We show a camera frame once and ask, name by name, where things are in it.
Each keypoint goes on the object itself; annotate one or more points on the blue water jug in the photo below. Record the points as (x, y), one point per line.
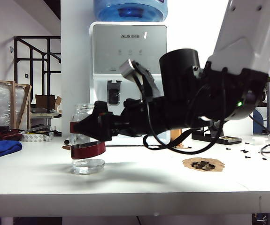
(106, 11)

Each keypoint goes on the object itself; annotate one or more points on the dark marker pen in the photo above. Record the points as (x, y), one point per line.
(66, 141)

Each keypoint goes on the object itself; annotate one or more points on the brown cardboard box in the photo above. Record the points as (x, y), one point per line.
(44, 102)

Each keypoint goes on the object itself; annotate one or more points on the black stair railing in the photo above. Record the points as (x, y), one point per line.
(48, 51)

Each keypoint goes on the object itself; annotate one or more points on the white tape roll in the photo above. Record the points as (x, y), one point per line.
(35, 138)

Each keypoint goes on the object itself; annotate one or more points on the black dispenser tap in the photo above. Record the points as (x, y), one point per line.
(113, 93)

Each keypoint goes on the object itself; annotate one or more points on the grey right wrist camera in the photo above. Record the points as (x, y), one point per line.
(127, 69)

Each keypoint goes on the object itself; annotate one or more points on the glass bottle with red belts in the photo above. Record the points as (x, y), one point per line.
(87, 152)

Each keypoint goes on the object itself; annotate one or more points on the black soldering iron stand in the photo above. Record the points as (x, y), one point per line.
(228, 140)

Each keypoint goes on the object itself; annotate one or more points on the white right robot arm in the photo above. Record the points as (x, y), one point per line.
(238, 47)

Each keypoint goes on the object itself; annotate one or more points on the light wooden side table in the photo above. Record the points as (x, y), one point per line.
(43, 115)

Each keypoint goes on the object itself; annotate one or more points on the copper cylindrical canister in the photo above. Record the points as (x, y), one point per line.
(175, 137)

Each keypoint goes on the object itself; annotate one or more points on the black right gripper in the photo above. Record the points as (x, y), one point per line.
(139, 119)

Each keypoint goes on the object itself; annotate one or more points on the blue cloth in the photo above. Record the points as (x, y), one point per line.
(1, 148)

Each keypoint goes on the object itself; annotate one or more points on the blue chair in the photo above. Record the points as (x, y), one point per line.
(256, 126)

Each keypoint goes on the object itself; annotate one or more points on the grey metal post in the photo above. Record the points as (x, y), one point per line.
(268, 110)

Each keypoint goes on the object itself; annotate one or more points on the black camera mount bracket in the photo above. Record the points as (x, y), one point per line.
(148, 82)

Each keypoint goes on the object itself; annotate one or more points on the white AUX water dispenser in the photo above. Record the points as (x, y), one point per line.
(116, 47)

